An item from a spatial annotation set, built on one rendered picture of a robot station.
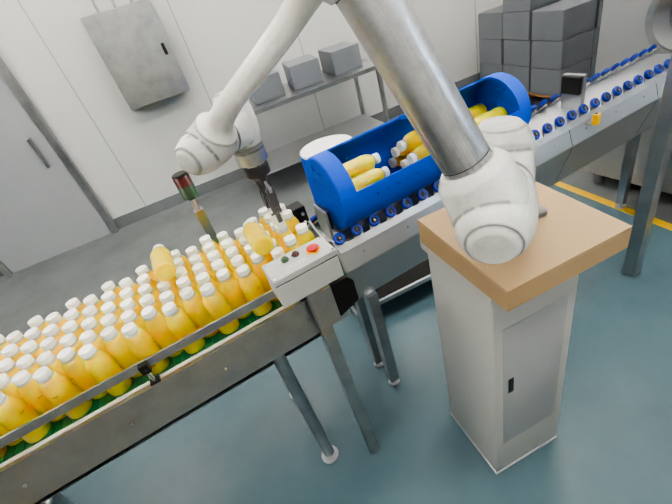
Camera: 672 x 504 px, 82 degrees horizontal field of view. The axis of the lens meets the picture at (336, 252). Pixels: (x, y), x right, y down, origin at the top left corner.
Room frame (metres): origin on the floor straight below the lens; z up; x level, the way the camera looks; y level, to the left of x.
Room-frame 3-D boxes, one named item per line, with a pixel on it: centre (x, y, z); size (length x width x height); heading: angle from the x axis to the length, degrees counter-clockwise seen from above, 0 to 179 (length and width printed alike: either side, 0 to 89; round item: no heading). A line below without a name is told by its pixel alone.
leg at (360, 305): (1.34, -0.04, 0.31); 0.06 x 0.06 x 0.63; 18
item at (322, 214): (1.26, 0.00, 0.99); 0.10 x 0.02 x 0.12; 18
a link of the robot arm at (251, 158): (1.14, 0.15, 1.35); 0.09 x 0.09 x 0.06
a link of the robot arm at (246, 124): (1.13, 0.16, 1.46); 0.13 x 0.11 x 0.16; 148
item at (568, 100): (1.67, -1.26, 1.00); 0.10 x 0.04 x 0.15; 18
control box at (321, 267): (0.92, 0.11, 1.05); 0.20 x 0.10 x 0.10; 108
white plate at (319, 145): (1.90, -0.12, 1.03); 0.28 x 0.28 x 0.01
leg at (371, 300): (1.21, -0.08, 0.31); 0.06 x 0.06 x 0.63; 18
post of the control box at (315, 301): (0.92, 0.11, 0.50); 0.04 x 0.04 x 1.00; 18
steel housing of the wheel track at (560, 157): (1.59, -0.99, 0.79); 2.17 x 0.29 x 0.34; 108
